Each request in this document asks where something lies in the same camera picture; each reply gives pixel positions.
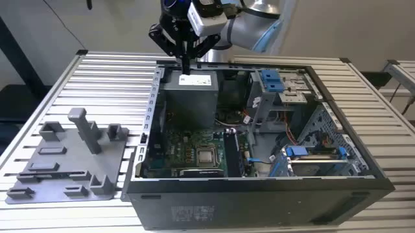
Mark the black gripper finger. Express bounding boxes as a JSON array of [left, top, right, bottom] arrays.
[[185, 33, 221, 75], [148, 22, 188, 74]]

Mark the grey power supply unit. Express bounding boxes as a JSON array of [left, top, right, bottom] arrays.
[[160, 70, 219, 129]]

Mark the green motherboard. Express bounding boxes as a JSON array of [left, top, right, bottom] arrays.
[[144, 104, 260, 179]]

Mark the silver CPU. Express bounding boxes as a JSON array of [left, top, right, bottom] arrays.
[[197, 150, 215, 164]]

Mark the metal CPU socket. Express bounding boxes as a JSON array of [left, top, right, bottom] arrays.
[[193, 144, 219, 168]]

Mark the black desk stand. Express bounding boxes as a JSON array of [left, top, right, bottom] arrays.
[[0, 16, 49, 127]]

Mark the black graphics card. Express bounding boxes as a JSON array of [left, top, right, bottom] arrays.
[[177, 168, 227, 178]]

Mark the hard disk in blue carrier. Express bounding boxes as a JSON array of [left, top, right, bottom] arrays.
[[280, 145, 352, 178]]

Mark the grey plastic parts rack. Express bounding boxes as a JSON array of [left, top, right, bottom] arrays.
[[4, 108, 131, 204]]

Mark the black open PC case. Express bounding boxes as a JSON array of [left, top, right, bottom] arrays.
[[121, 59, 396, 231]]

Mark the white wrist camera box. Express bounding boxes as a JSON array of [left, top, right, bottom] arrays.
[[187, 0, 228, 37]]

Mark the blue plastic drive bracket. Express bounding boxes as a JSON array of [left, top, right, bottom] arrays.
[[259, 69, 284, 93]]

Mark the thin black wall cable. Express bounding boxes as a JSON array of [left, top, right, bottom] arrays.
[[48, 0, 88, 51]]

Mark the small silver drive bracket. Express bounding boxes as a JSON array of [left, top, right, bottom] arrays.
[[280, 93, 307, 105]]

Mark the orange wire bundle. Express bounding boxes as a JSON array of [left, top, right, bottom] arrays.
[[283, 109, 299, 146]]

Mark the black wire with blue plug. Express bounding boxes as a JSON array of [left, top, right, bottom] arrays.
[[247, 157, 276, 165]]

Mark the aluminium frame side table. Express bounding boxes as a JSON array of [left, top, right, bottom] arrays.
[[378, 59, 415, 98]]

